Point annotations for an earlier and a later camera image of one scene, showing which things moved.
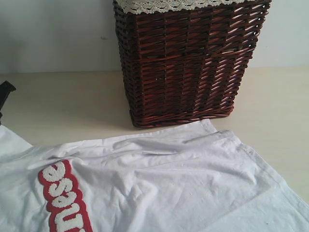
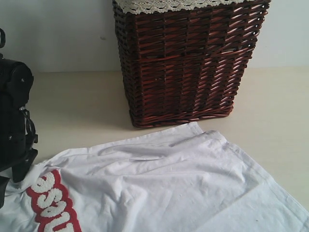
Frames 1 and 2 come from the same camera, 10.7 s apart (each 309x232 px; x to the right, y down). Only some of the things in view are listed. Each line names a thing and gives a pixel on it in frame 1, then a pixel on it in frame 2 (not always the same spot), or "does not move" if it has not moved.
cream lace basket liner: (128, 6) does not move
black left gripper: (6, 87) → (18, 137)
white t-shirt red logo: (190, 178) does not move
